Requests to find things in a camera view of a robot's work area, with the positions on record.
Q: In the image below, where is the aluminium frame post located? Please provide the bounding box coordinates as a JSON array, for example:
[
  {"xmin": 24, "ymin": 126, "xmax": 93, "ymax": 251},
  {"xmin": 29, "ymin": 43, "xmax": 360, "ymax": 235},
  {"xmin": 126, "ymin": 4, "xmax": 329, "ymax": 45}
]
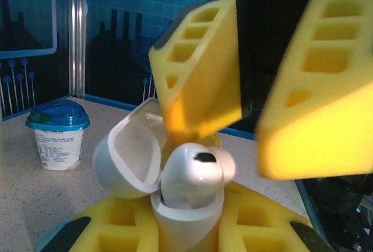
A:
[{"xmin": 68, "ymin": 0, "xmax": 88, "ymax": 100}]

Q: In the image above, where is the yogurt cup with blue lid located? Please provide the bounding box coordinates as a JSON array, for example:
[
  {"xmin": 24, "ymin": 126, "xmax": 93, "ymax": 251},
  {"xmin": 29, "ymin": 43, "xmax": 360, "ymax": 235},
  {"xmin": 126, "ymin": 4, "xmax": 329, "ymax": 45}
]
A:
[{"xmin": 25, "ymin": 99, "xmax": 90, "ymax": 172}]

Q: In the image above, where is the pale mint earbud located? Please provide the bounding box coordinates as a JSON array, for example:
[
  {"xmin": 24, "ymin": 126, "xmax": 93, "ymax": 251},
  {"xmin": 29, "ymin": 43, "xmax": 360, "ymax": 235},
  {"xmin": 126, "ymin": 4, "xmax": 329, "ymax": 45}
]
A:
[{"xmin": 160, "ymin": 143, "xmax": 236, "ymax": 206}]

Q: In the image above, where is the pale mint earbud charging case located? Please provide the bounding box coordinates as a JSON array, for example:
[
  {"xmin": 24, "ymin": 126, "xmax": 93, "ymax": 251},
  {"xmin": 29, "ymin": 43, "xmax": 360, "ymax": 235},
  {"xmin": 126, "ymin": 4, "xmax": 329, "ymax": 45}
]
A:
[{"xmin": 93, "ymin": 97, "xmax": 225, "ymax": 252}]

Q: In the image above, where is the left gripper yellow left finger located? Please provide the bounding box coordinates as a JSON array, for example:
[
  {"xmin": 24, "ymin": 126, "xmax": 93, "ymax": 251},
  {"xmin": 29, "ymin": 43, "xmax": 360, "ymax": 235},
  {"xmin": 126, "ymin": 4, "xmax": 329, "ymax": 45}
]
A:
[{"xmin": 34, "ymin": 195, "xmax": 160, "ymax": 252}]

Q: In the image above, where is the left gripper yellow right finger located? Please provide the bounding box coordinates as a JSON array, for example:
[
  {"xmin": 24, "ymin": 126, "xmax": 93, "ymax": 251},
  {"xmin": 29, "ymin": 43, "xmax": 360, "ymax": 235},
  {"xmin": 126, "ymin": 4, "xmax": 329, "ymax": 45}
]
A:
[{"xmin": 218, "ymin": 181, "xmax": 336, "ymax": 252}]

